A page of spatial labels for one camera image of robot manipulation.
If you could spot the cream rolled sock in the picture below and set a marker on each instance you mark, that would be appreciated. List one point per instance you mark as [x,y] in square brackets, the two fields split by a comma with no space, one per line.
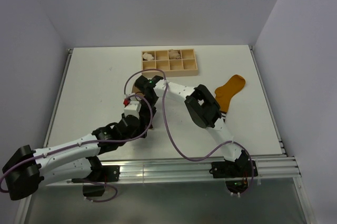
[147,56]

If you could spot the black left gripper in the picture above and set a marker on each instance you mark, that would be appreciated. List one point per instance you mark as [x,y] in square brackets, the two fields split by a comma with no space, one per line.
[142,124]

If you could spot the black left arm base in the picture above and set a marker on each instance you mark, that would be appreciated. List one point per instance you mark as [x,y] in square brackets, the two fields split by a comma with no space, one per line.
[97,187]

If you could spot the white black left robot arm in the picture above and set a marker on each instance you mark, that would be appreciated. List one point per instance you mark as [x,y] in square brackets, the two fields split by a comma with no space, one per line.
[28,168]

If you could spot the aluminium front frame rails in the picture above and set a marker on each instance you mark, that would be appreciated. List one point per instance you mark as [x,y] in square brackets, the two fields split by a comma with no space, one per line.
[165,170]

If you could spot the wooden compartment tray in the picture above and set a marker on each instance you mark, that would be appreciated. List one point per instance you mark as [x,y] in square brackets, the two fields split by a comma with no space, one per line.
[186,66]

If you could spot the mustard orange sock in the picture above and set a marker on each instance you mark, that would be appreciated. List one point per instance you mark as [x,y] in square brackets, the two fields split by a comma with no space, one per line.
[225,93]

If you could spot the tan ribbed sock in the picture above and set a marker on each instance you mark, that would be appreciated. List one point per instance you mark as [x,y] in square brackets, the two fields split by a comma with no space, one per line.
[137,91]

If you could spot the aluminium table edge rail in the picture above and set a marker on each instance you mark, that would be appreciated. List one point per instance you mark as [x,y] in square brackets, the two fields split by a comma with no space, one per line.
[59,93]

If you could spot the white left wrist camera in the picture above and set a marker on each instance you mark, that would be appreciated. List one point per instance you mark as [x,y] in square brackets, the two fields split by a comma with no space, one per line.
[131,107]

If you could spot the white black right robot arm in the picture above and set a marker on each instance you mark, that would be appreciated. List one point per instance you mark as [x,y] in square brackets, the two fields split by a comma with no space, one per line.
[204,111]

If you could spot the beige rolled sock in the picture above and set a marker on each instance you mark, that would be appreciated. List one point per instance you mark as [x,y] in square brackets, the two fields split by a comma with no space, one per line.
[174,54]

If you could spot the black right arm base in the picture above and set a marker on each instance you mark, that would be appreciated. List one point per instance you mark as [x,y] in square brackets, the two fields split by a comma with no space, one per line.
[238,178]

